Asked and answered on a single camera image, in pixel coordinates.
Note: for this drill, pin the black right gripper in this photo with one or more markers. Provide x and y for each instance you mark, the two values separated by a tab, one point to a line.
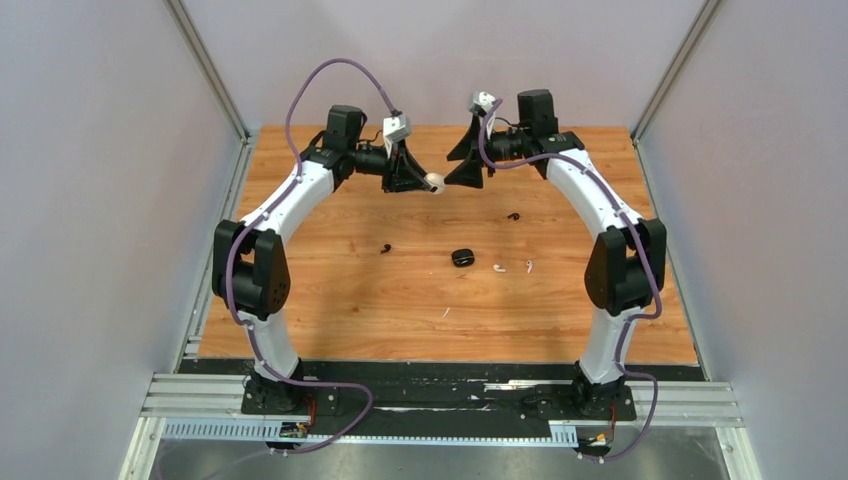
470	171

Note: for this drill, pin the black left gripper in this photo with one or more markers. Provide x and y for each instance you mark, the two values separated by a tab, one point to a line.
405	175

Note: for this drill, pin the black earbud charging case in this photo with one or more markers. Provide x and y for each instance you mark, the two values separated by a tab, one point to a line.
462	257

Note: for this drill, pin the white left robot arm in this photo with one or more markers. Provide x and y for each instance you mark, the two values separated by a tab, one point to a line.
250	268

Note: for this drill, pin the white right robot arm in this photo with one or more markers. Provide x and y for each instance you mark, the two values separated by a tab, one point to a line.
626	267

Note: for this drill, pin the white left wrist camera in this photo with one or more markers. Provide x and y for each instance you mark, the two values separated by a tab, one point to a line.
395	129

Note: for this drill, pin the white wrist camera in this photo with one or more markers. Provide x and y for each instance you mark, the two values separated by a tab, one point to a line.
395	129
481	103

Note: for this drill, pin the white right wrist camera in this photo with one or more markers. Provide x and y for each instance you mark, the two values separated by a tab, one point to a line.
481	103

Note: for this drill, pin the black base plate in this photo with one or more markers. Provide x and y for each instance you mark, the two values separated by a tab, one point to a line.
369	373

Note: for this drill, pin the left aluminium frame post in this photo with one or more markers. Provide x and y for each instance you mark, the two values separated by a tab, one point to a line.
191	35

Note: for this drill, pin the aluminium frame post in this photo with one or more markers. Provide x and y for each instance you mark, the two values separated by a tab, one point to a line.
191	35
695	32

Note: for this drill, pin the right aluminium frame post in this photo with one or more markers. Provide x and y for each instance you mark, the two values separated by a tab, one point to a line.
695	32

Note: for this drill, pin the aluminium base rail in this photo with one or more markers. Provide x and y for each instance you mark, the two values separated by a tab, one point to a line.
672	403

